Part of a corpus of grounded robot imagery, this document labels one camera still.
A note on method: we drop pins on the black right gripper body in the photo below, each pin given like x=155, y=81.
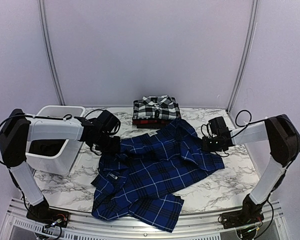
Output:
x=212, y=146

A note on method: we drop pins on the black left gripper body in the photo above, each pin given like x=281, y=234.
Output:
x=103, y=144

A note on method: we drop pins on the blue plaid long sleeve shirt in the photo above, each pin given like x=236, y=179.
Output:
x=142, y=179

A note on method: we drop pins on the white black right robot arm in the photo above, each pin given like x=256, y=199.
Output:
x=284, y=144

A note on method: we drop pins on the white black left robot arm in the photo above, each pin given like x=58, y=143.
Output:
x=19, y=128

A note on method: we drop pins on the red black folded shirt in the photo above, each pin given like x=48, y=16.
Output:
x=147, y=122

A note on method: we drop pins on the white plastic bin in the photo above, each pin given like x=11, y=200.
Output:
x=61, y=163

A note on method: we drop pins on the black garment in bin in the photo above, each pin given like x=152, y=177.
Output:
x=48, y=148

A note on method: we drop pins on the black white checked folded shirt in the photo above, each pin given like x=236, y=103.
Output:
x=163, y=100

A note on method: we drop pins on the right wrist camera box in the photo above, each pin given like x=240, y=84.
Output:
x=218, y=126

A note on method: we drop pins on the aluminium front rail frame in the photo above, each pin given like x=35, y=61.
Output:
x=198, y=226

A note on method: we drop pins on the left aluminium wall post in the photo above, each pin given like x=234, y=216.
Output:
x=49, y=51

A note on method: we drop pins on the aluminium wall post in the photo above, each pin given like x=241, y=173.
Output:
x=49, y=51
x=245, y=54

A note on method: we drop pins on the right aluminium wall post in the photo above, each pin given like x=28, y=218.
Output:
x=245, y=54

